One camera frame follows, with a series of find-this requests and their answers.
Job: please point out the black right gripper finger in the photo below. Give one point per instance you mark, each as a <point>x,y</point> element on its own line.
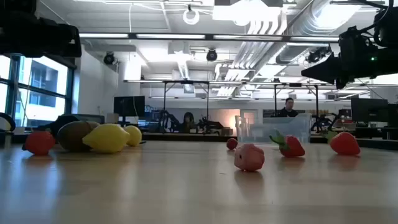
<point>326,70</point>

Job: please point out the clear plastic tupperware container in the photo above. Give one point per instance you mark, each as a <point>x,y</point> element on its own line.
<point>298,130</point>

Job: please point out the smooth orange-red strawberry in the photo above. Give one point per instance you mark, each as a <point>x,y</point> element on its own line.
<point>345,144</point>

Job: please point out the dark red bushy-leaved strawberry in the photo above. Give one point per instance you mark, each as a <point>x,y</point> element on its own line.
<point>293,147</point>

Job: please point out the brown kiwi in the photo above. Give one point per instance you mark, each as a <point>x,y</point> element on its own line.
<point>71,137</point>

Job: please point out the red bumpy strawberry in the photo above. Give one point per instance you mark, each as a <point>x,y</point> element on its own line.
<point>39,143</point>

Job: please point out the large yellow lemon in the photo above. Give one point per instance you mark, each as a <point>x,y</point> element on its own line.
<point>107,138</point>

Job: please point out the pink wrinkled raspberry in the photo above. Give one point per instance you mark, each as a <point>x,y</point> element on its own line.
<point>248,158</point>

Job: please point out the dark red long-stemmed cherry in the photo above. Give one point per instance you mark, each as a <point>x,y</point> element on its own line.
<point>232,144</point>

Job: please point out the small round yellow lemon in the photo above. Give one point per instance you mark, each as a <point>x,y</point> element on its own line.
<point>136,135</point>

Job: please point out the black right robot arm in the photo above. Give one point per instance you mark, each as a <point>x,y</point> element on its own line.
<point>388,28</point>

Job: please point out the black ceiling spotlight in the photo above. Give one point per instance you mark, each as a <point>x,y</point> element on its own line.
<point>109,58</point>
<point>211,55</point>
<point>315,56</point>

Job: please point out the black computer monitor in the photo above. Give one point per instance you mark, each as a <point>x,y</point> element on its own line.
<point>369,109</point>
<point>129,105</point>

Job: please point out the person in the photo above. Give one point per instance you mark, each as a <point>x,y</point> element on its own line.
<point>188,122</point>
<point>288,109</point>

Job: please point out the dark green cloth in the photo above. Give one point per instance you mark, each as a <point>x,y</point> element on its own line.
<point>63,119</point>

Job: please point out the bright ceiling light panel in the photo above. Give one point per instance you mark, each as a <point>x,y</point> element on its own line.
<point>245,14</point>

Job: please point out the brown cardboard box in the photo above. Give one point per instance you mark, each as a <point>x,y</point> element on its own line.
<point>227,131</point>

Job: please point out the long ceiling light bar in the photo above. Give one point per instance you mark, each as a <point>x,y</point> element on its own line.
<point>171,36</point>

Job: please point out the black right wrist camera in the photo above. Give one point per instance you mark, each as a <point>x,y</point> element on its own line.
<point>351,39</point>

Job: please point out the black metal frame stand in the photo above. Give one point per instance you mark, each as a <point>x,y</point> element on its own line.
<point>295,84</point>
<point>186,82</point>

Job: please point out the silver ribbed air duct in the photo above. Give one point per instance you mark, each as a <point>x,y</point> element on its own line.
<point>311,21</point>

